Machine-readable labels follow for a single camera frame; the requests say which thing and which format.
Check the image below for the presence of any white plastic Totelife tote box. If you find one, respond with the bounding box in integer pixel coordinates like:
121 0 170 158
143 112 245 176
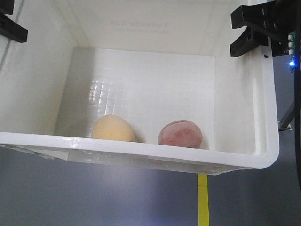
0 0 279 175

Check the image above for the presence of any black cable inner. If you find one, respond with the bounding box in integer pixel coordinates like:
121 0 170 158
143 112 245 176
293 28 301 226

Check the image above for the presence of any pink bun toy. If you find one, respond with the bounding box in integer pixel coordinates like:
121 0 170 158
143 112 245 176
158 120 203 148

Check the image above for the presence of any cream yellow bun toy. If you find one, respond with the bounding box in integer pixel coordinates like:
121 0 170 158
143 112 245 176
91 115 135 142

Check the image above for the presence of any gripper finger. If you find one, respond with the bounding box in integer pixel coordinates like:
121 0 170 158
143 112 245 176
0 0 15 15
0 14 28 43

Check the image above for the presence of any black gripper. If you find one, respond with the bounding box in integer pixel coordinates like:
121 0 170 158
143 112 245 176
230 0 298 57

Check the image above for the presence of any green circuit board blue LED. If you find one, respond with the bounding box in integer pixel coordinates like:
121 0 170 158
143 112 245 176
288 31 297 73

